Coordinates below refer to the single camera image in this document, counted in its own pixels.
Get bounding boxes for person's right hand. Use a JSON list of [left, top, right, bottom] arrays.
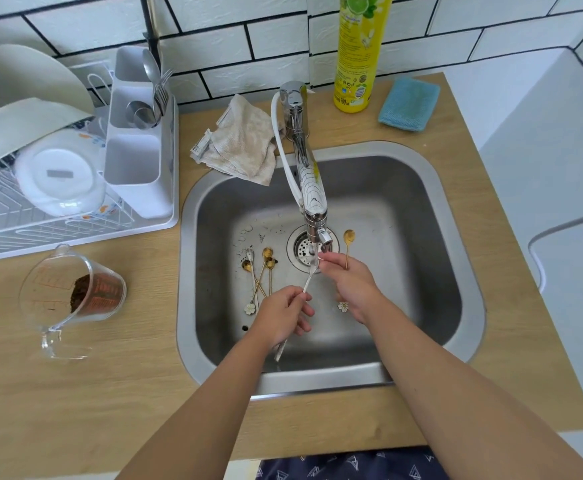
[[317, 252, 385, 328]]

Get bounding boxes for person's left hand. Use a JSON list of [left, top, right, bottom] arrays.
[[249, 285, 316, 355]]

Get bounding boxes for long silver spoon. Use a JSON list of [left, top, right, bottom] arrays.
[[273, 259, 320, 363]]

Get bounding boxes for small silver spoon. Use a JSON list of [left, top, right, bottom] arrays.
[[245, 248, 258, 303]]

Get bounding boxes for person's left forearm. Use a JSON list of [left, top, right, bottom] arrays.
[[116, 329, 275, 480]]

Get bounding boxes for person's right forearm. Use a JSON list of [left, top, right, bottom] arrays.
[[366, 299, 583, 480]]

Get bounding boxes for white dish rack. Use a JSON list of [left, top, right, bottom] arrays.
[[0, 59, 180, 265]]

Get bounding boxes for beige rag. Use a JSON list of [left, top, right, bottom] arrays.
[[189, 93, 278, 187]]

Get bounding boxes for yellow dish soap bottle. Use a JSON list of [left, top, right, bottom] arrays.
[[333, 0, 394, 115]]

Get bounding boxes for steel sink drain strainer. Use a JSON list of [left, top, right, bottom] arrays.
[[286, 224, 340, 275]]

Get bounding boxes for stainless steel sink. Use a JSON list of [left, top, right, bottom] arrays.
[[176, 140, 486, 398]]

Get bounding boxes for navy patterned shorts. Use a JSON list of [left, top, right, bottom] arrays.
[[255, 447, 450, 480]]

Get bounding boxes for white cutlery holder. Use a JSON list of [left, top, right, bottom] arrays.
[[103, 45, 175, 221]]

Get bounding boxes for chrome faucet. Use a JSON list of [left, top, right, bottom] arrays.
[[279, 80, 340, 261]]

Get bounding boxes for blue sponge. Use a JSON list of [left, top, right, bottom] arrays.
[[377, 77, 441, 133]]

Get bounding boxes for brown coffee grounds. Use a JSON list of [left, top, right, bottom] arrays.
[[69, 273, 125, 315]]

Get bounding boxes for clear measuring jug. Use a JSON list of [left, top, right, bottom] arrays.
[[19, 243, 128, 361]]

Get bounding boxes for steel ladle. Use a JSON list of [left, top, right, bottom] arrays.
[[125, 100, 160, 131]]

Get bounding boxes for white floral print bowl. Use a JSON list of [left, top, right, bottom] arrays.
[[13, 129, 110, 218]]

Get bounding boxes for steel fork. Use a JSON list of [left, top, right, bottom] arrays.
[[152, 68, 175, 121]]

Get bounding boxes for white plate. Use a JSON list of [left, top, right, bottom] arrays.
[[0, 43, 95, 113]]

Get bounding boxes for white faucet hose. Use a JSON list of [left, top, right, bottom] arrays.
[[270, 92, 305, 211]]

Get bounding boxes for grey wall cable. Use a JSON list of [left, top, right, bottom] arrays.
[[527, 204, 583, 295]]

